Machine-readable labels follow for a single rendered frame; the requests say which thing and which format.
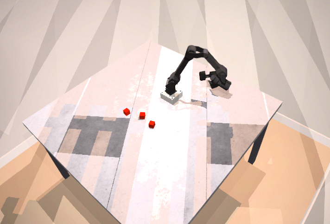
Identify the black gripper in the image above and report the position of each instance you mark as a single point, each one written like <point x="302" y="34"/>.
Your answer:
<point x="203" y="76"/>

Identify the red cube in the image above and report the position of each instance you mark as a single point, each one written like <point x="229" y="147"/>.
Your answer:
<point x="151" y="124"/>
<point x="126" y="111"/>
<point x="142" y="115"/>

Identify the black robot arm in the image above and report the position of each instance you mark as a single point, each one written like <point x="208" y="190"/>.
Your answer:
<point x="218" y="79"/>

